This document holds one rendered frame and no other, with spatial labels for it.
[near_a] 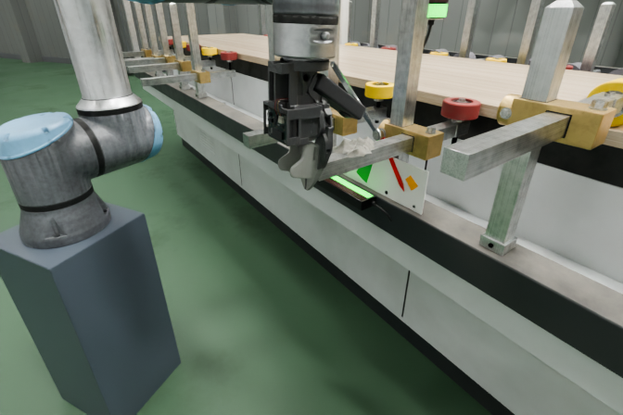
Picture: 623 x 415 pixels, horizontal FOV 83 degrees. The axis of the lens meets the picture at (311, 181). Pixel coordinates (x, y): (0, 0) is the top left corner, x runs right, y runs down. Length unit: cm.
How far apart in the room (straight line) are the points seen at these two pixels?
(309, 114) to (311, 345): 103
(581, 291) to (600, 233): 21
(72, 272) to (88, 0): 60
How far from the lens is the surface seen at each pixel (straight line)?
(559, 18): 61
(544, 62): 61
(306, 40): 49
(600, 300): 70
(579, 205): 87
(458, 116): 84
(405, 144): 72
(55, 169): 94
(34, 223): 100
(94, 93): 99
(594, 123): 59
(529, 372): 114
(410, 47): 73
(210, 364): 139
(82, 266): 98
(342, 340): 141
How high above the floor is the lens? 109
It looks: 26 degrees down
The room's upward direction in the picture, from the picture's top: straight up
